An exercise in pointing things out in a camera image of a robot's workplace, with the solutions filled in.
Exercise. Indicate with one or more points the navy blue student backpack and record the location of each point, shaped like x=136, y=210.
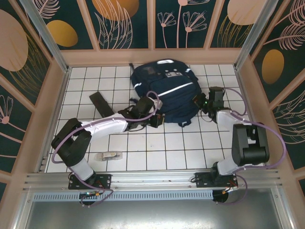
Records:
x=171, y=95

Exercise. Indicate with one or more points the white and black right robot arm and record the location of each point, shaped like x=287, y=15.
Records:
x=250, y=143

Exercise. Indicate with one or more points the clear plastic stationery case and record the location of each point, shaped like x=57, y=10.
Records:
x=108, y=156

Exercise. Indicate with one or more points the grey metal panel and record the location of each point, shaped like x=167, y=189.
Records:
x=143, y=214

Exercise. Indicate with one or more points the aluminium mounting rail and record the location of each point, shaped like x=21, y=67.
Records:
x=152, y=177

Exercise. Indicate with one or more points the aluminium frame post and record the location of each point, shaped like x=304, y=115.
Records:
x=255, y=35
x=47, y=40

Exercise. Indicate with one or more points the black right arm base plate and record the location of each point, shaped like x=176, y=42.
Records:
x=202, y=180

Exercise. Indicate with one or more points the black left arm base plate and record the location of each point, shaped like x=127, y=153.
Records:
x=104, y=181

